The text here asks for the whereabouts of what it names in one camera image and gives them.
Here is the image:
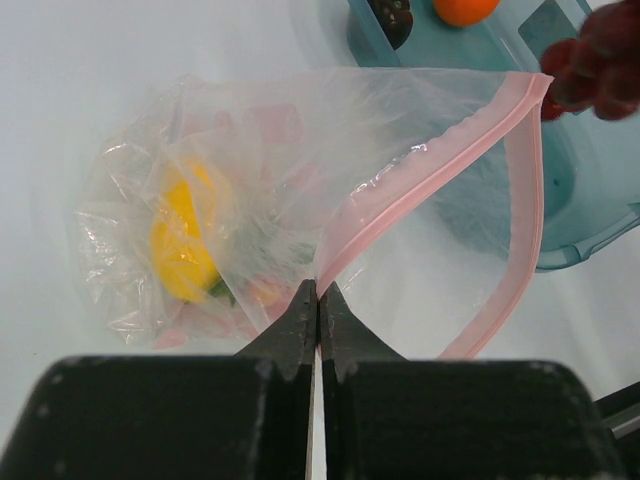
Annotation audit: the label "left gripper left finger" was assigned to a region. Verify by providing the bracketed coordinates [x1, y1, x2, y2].
[1, 280, 318, 479]

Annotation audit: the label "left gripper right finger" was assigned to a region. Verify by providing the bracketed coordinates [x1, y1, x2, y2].
[318, 286, 639, 479]

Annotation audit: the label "red cherries with green leaves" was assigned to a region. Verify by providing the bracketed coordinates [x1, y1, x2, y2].
[207, 223, 316, 307]

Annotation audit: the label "yellow mango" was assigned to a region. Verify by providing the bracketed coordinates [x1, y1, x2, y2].
[149, 166, 220, 303]

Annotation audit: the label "clear zip bag red dots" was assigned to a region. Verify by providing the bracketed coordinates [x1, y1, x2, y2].
[76, 68, 551, 359]

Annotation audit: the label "teal transparent plastic tray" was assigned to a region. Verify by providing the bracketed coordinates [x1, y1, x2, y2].
[347, 1, 639, 272]

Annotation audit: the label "purple grape bunch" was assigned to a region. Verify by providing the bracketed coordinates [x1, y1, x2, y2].
[540, 1, 639, 121]

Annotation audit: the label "dark brown round fruit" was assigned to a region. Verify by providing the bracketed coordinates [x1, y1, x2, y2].
[369, 0, 414, 50]

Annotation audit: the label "orange fruit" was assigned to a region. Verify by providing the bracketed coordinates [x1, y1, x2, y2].
[433, 0, 500, 28]

